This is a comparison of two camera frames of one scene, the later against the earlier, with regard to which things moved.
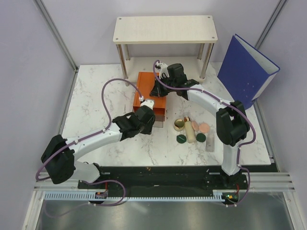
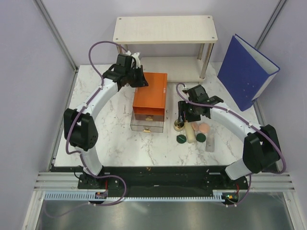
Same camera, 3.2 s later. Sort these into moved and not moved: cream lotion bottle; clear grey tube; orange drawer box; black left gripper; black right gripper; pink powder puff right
Moved: black right gripper; black left gripper
Not moved: clear grey tube; pink powder puff right; orange drawer box; cream lotion bottle
